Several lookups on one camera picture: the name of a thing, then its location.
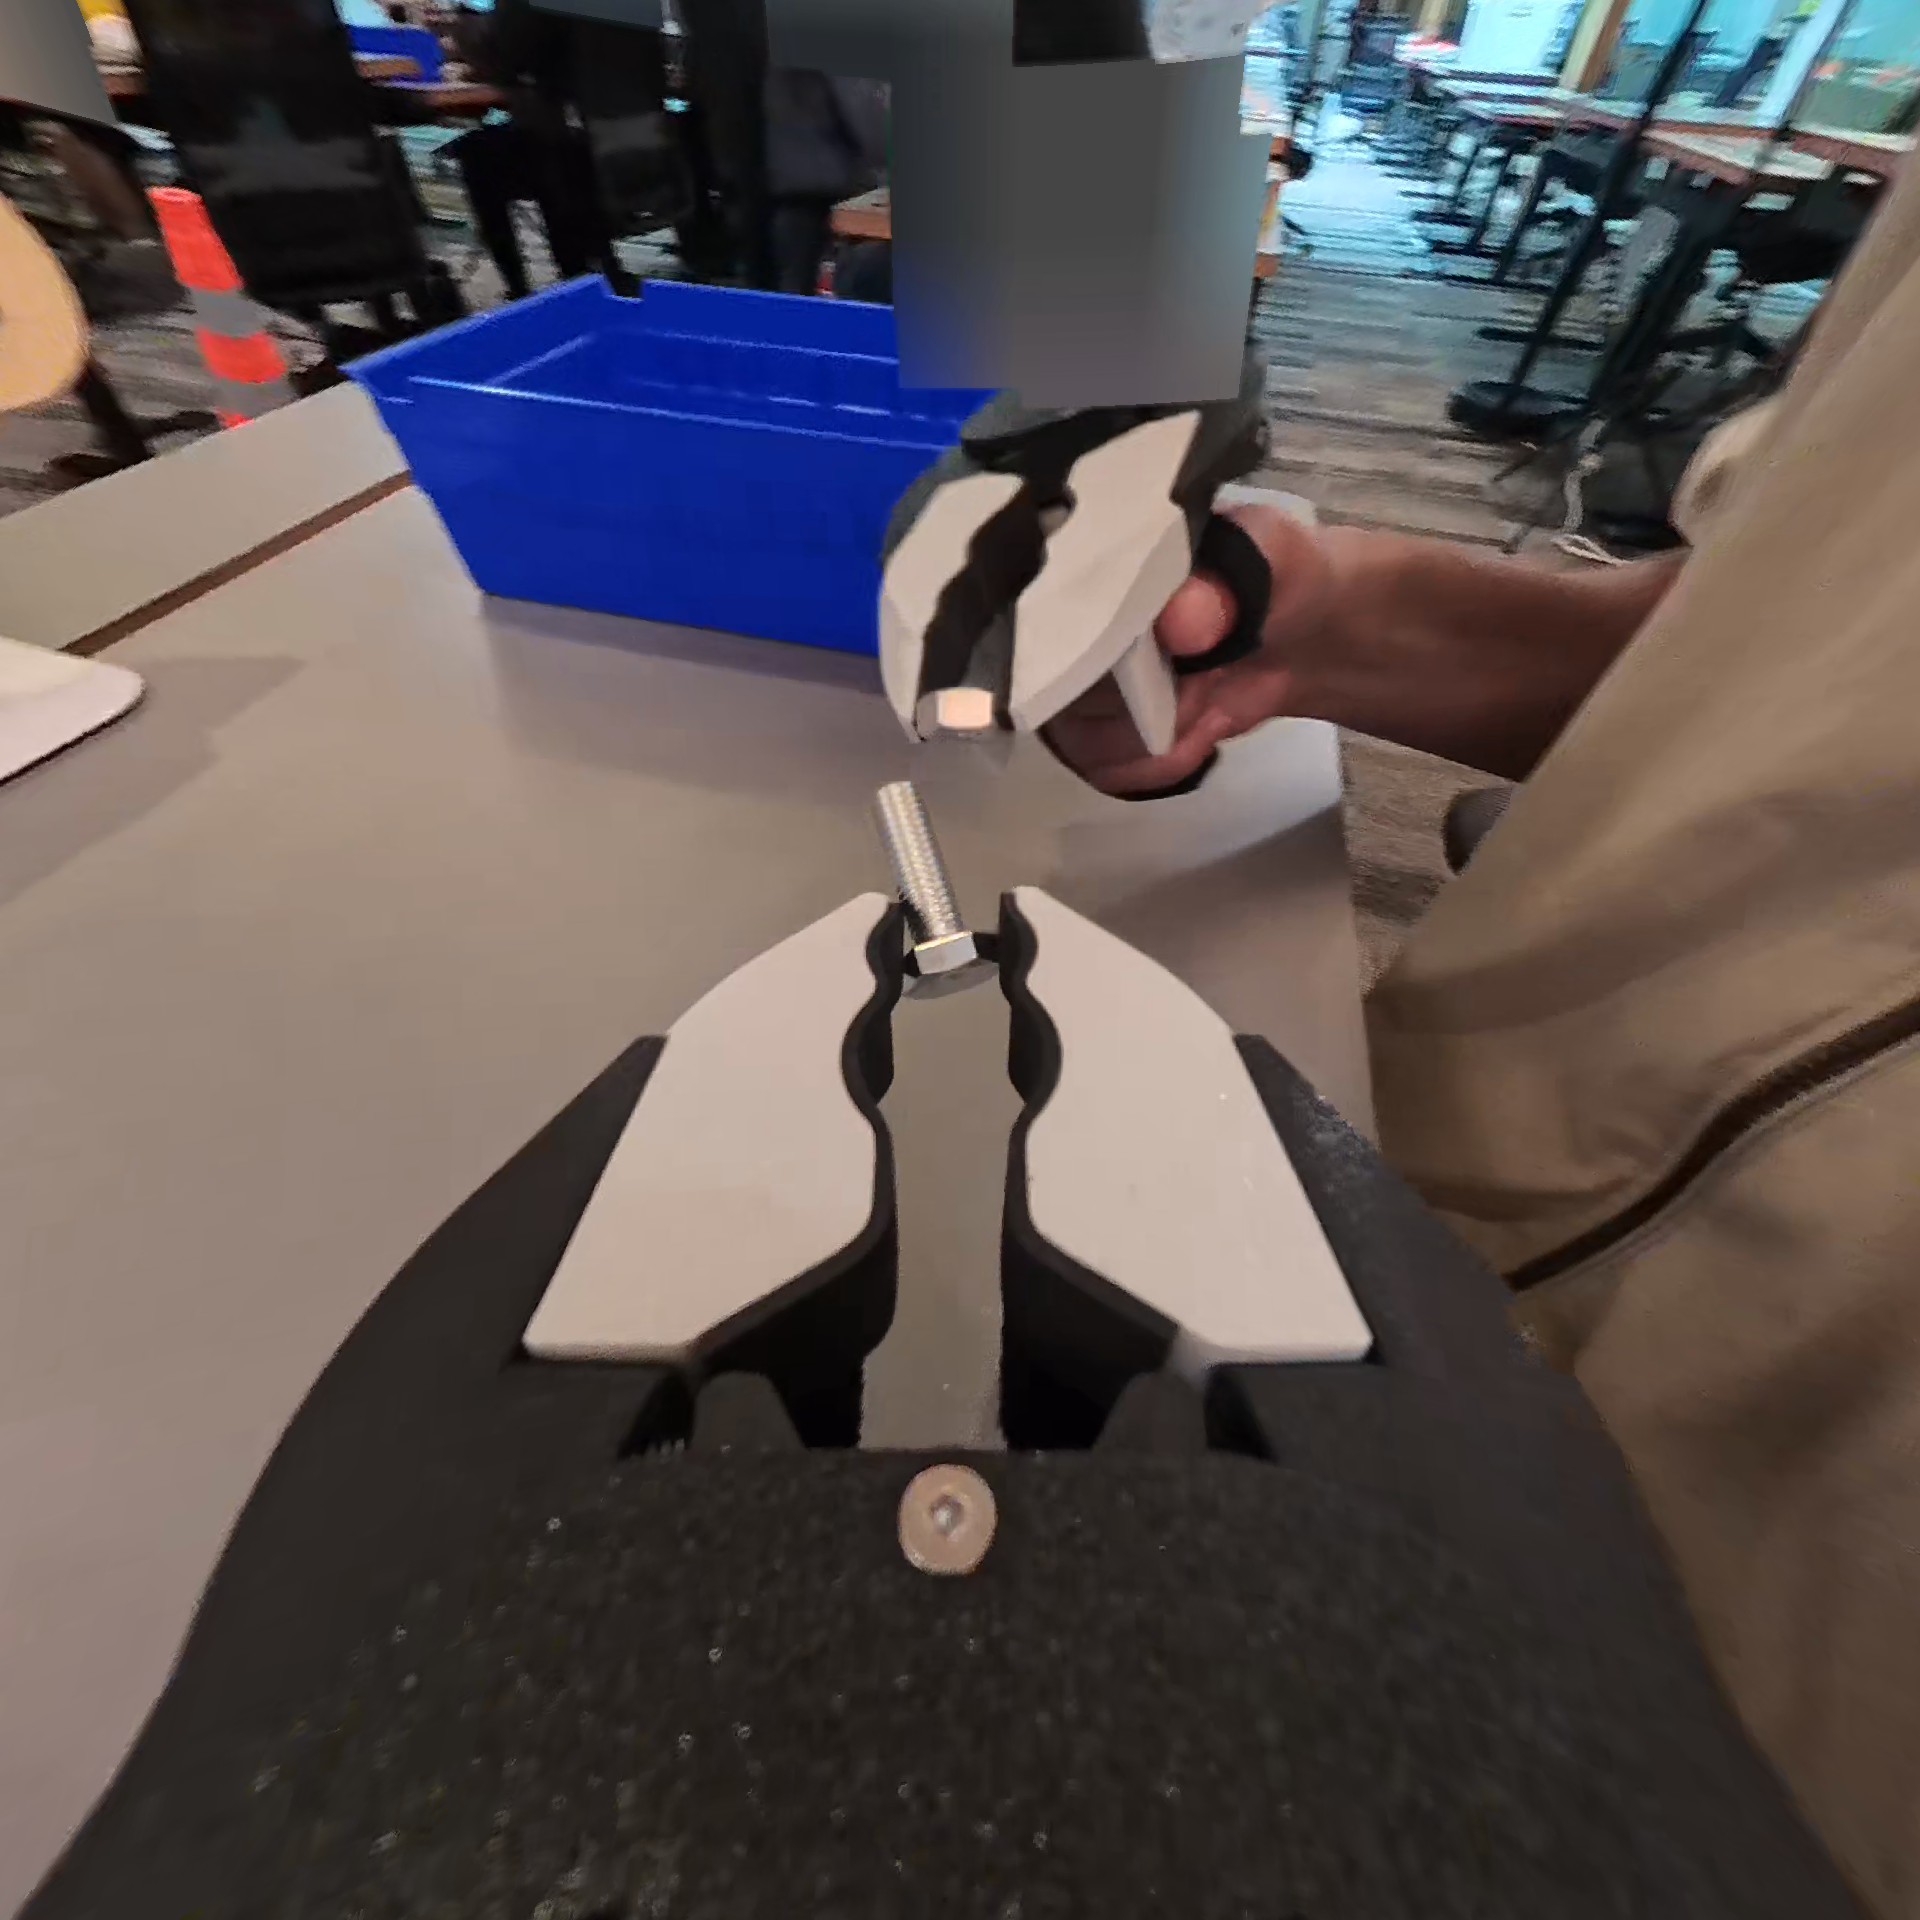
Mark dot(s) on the black mesh office chair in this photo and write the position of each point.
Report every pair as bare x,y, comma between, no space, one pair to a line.
286,152

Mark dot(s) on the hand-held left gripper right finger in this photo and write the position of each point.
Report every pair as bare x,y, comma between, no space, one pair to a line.
1180,1200

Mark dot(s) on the person's right hand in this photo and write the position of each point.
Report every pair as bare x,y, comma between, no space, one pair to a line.
1293,674

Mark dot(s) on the blue plastic bin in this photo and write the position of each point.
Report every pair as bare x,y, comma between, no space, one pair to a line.
661,481

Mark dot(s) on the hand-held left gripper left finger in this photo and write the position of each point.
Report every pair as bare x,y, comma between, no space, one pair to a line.
727,1200

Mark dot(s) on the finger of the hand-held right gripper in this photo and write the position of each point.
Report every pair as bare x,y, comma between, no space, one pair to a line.
1116,571
937,616

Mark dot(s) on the steel hex nut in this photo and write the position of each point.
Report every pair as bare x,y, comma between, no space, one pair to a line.
964,710

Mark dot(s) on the instruction board on white stand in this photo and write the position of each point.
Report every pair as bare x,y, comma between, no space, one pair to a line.
46,707

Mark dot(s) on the orange traffic cone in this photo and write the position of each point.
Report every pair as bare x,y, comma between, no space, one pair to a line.
217,300

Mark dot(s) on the steel hex bolt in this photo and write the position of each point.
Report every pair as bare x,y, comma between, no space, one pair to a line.
919,870

